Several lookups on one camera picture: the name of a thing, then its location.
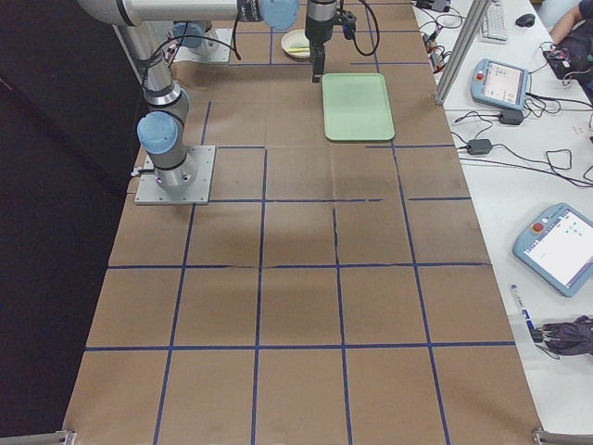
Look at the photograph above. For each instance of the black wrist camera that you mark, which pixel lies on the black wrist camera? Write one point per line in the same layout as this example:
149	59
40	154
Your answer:
347	20

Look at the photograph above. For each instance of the white marker pen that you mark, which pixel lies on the white marker pen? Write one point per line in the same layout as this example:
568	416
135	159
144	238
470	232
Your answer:
515	293

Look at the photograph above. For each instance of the far blue teach pendant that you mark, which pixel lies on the far blue teach pendant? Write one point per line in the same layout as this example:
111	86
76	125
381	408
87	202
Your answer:
499	84

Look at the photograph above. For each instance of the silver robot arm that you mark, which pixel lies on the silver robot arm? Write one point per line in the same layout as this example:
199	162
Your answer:
198	36
161	131

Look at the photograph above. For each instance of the blue teach pendant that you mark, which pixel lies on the blue teach pendant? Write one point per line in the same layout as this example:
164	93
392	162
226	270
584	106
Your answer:
499	84
557	246

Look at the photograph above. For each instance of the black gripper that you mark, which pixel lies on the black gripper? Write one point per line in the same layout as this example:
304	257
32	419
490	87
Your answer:
318	26

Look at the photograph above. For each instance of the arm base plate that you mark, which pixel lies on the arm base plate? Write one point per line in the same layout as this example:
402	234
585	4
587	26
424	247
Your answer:
216	50
188	184

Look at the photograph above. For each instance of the brown paper table cover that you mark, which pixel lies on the brown paper table cover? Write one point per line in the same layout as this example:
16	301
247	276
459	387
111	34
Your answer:
329	293

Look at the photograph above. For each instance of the green plastic tray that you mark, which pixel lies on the green plastic tray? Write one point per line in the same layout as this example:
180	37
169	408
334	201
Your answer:
356	108

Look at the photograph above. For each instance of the cream round plate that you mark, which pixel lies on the cream round plate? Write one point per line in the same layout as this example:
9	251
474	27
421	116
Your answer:
295	38

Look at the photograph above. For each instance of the white keyboard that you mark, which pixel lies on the white keyboard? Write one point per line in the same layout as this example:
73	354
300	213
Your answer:
493	29

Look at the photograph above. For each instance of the near blue teach pendant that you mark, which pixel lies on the near blue teach pendant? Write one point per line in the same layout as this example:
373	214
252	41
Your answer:
557	246

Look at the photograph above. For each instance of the black power adapter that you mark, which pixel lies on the black power adapter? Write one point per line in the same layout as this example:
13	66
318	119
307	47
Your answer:
479	147
511	117

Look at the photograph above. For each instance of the black computer mouse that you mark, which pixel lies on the black computer mouse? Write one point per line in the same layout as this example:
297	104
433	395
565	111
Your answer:
525	20

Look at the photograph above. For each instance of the aluminium frame post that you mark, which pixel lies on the aluminium frame post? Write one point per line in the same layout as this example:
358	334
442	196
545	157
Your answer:
460	49

